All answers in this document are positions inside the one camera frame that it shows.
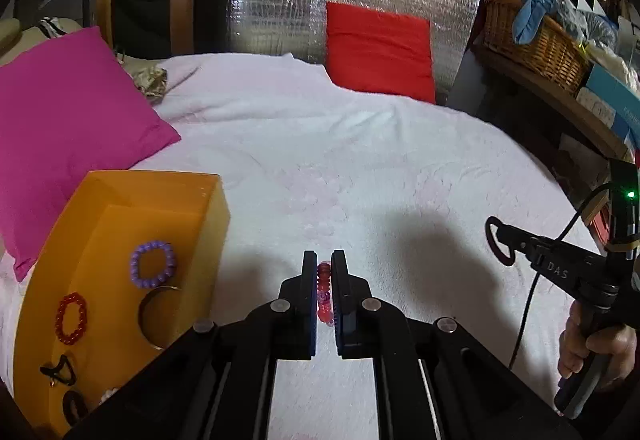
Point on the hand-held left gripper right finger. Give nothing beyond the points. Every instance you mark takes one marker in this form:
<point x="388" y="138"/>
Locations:
<point x="342" y="315"/>

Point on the beige sofa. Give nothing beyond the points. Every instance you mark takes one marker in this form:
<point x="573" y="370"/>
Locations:
<point x="25" y="39"/>

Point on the pink pillow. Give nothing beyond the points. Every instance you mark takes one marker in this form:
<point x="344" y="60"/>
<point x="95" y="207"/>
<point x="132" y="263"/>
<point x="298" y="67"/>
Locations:
<point x="65" y="119"/>

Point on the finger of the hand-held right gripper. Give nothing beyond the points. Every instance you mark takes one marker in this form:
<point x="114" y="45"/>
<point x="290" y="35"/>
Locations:
<point x="515" y="231"/>
<point x="515" y="262"/>

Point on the light pink sheet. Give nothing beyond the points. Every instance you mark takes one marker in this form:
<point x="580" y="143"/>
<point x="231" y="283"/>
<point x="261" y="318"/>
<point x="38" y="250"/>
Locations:
<point x="7" y="320"/>

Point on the blue cloth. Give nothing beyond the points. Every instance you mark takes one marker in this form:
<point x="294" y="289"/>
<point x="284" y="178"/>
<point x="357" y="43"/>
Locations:
<point x="530" y="14"/>

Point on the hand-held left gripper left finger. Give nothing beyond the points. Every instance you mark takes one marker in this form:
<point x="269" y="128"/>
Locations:
<point x="311" y="320"/>

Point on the orange box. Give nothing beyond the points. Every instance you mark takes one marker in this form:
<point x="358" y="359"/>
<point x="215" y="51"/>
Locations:
<point x="100" y="230"/>

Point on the wooden shelf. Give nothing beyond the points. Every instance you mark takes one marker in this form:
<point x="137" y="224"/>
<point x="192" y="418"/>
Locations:
<point x="550" y="94"/>

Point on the clear plastic bag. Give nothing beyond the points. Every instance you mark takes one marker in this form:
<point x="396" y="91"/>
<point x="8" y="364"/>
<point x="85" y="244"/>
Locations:
<point x="597" y="29"/>

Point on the blue cardboard box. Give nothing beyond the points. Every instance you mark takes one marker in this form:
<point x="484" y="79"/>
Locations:
<point x="610" y="99"/>

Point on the red pillow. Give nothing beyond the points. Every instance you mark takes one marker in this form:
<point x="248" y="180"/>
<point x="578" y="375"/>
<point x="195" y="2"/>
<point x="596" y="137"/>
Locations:
<point x="380" y="49"/>

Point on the gold bangle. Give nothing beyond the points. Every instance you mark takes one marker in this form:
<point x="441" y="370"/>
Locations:
<point x="141" y="320"/>

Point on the wicker basket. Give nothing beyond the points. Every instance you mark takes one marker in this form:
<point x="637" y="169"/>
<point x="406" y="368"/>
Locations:
<point x="550" y="54"/>

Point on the beige patterned cloth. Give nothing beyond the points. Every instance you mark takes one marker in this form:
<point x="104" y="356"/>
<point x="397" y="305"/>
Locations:
<point x="150" y="82"/>

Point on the black white striped cloth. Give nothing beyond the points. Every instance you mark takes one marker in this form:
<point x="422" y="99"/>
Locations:
<point x="50" y="27"/>

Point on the person's right hand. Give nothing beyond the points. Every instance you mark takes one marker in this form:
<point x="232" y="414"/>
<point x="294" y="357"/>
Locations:
<point x="610" y="345"/>

